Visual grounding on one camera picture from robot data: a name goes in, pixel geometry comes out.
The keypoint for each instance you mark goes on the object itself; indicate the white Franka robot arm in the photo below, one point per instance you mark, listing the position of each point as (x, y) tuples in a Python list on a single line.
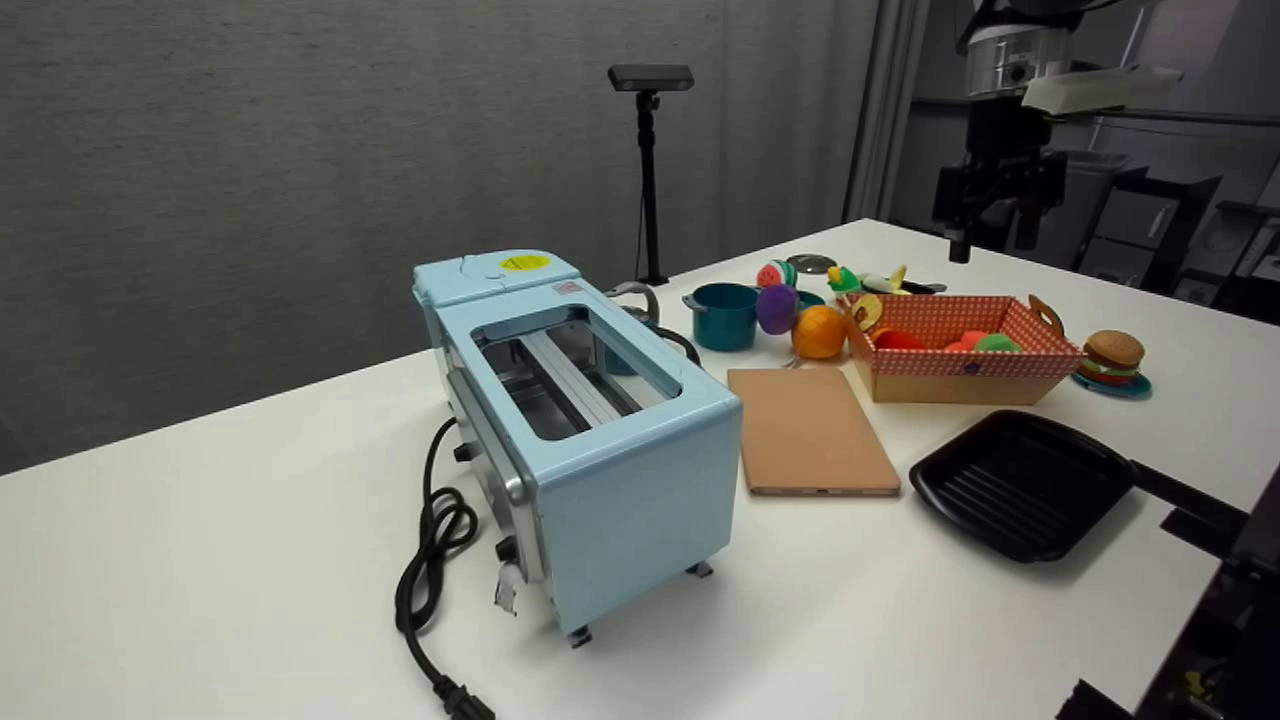
[(1022, 47)]

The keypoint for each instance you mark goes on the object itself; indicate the yellow toy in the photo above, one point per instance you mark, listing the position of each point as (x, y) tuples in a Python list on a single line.
[(886, 280)]

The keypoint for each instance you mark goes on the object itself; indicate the orange fruit toy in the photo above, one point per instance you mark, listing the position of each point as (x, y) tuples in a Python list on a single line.
[(818, 333)]

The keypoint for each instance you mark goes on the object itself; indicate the light blue toaster oven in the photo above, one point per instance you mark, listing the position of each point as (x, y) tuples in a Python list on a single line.
[(614, 493)]

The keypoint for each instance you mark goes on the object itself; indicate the pink green toy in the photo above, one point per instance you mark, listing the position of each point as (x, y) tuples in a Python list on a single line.
[(774, 278)]

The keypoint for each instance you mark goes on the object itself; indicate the green pear plush toy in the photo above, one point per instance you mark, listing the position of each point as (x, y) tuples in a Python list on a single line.
[(994, 347)]

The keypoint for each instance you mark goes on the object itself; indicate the black oven tray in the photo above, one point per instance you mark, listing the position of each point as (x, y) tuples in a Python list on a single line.
[(1022, 486)]

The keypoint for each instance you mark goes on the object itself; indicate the purple toy vegetable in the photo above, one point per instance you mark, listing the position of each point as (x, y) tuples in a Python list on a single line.
[(778, 308)]

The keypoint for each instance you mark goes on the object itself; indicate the red patterned cardboard basket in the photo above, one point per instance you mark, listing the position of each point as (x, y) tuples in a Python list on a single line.
[(964, 379)]

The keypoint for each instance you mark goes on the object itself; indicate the green white toy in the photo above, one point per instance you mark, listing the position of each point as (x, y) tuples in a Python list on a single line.
[(844, 280)]

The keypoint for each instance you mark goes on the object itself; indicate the teal toy pot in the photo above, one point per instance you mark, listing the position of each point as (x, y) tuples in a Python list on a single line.
[(723, 323)]

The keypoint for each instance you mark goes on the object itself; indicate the tan wooden cutting board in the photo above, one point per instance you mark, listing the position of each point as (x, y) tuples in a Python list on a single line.
[(811, 435)]

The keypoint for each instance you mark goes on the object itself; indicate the burger plush toy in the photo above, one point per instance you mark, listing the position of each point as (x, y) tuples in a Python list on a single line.
[(1114, 355)]

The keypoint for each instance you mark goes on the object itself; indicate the small orange toy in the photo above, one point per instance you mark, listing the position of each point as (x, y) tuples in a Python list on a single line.
[(960, 342)]

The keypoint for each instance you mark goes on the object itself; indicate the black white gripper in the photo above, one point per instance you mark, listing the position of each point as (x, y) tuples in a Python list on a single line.
[(1006, 185)]

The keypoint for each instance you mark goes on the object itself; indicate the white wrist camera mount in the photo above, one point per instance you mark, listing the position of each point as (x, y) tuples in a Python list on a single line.
[(1105, 89)]

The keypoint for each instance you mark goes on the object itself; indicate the long black tape strip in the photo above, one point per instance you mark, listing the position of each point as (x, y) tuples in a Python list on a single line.
[(1187, 491)]

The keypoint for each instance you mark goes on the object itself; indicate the black office chair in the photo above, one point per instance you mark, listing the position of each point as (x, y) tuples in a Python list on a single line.
[(1172, 226)]

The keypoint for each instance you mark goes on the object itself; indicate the short black tape strip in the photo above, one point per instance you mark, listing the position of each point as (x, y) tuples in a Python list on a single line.
[(1201, 530), (1091, 700)]

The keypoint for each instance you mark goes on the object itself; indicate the red toy vegetable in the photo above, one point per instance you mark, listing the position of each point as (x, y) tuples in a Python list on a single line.
[(902, 342)]

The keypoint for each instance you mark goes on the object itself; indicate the teal round plate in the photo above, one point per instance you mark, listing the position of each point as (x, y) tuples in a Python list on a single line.
[(1134, 390)]

